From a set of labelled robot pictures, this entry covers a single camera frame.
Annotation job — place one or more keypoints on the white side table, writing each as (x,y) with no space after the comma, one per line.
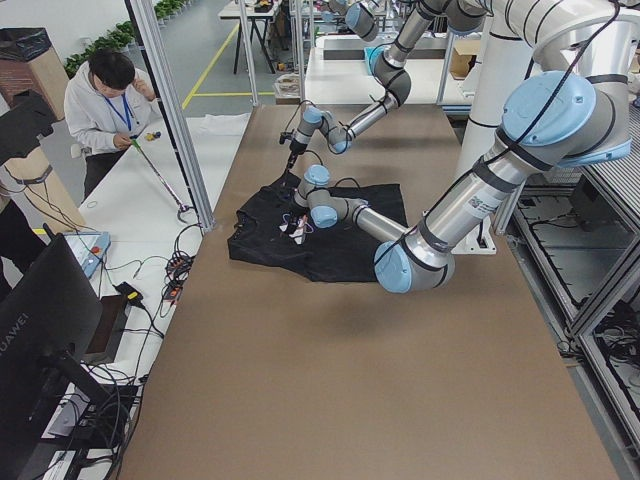
(175,340)

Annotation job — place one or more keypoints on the black Huawei monitor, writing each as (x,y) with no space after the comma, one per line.
(47,323)

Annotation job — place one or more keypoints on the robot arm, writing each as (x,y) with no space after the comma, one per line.
(575,112)
(380,85)

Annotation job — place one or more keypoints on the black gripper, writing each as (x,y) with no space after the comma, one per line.
(295,147)
(298,221)

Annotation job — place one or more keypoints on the teach pendant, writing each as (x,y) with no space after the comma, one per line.
(89,249)

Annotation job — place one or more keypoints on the aluminium frame post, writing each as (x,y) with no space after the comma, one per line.
(148,37)

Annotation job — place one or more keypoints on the person in white hoodie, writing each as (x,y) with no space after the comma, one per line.
(107,103)

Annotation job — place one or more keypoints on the metal rod tool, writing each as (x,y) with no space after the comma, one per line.
(182,208)

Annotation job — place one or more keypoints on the black t-shirt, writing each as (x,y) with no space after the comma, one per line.
(340,253)

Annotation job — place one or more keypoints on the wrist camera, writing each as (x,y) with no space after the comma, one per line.
(286,137)

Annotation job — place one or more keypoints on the blue plastic bin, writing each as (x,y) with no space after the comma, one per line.
(369,55)

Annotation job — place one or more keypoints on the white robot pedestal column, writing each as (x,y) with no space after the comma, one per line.
(480,125)

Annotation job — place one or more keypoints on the cardboard box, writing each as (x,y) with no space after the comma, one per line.
(464,54)

